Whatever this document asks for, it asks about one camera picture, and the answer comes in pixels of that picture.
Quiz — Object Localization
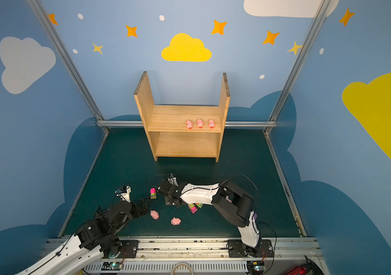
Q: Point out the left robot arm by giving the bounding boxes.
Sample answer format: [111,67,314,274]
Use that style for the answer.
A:
[20,198,150,275]

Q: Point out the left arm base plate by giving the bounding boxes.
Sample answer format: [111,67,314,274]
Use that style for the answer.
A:
[108,239,139,259]

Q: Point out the pink pig toy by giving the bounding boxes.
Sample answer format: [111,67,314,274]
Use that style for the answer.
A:
[150,210,159,220]
[208,119,216,129]
[170,217,181,225]
[197,119,204,129]
[186,120,193,129]

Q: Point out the pink cab green truck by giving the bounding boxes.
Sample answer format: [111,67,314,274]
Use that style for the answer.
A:
[150,188,156,200]

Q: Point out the wooden shelf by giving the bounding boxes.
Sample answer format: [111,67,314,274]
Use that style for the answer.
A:
[134,71,231,161]

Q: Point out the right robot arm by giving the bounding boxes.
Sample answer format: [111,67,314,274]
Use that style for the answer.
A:
[158,176,260,249]

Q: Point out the magenta green toy truck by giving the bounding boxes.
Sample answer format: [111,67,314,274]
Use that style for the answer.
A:
[188,204,198,214]

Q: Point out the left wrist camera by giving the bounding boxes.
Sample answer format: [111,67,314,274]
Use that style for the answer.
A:
[115,186,131,203]

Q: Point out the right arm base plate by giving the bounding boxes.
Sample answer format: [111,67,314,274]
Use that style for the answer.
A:
[226,239,275,258]

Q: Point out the red black tool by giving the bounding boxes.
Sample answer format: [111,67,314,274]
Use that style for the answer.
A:
[282,256,324,275]

